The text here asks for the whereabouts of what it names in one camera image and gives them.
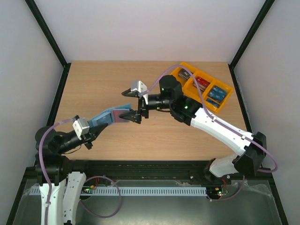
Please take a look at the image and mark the light blue cable duct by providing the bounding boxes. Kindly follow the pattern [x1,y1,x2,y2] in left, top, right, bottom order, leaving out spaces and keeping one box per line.
[29,184,208,196]

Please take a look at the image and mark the black card stack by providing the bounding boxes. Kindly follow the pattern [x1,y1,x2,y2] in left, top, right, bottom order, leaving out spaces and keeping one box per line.
[178,69,190,81]

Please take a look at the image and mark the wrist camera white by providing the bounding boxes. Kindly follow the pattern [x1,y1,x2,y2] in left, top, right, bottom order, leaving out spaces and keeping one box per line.
[72,115,90,140]
[130,80,149,105]

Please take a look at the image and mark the black aluminium frame rail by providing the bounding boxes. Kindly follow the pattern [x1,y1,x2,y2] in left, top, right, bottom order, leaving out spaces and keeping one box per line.
[21,160,275,188]

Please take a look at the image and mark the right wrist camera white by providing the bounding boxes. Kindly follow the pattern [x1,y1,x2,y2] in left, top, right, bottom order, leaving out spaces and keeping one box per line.
[130,80,149,105]

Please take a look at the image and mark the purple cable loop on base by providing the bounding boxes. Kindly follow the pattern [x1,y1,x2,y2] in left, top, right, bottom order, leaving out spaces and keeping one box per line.
[79,175,122,218]

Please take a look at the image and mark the loose blue card in bin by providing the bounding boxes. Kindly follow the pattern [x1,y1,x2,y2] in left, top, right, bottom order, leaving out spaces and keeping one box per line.
[206,98,220,108]

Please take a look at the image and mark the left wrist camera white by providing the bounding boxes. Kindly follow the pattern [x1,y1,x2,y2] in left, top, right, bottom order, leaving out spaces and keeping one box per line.
[72,115,90,140]

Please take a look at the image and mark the red card stack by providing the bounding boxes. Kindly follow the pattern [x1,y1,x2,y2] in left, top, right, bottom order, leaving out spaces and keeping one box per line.
[196,77,210,91]

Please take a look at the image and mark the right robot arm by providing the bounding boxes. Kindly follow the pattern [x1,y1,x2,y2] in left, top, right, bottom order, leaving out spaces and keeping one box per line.
[120,75,266,184]

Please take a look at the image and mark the yellow three-compartment bin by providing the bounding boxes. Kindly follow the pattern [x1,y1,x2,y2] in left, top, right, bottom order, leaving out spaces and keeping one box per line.
[171,62,233,113]

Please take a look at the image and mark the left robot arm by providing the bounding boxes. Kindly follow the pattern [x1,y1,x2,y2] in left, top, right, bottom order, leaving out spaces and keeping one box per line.
[35,123,108,225]

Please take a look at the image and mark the blue leather card holder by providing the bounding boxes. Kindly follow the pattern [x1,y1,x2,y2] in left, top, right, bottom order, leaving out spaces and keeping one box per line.
[88,104,132,128]

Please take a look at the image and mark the blue card stack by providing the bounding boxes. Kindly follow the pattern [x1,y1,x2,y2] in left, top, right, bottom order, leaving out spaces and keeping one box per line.
[208,86,227,103]

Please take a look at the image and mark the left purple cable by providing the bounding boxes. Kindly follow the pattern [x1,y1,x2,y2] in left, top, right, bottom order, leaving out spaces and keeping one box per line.
[39,117,78,225]

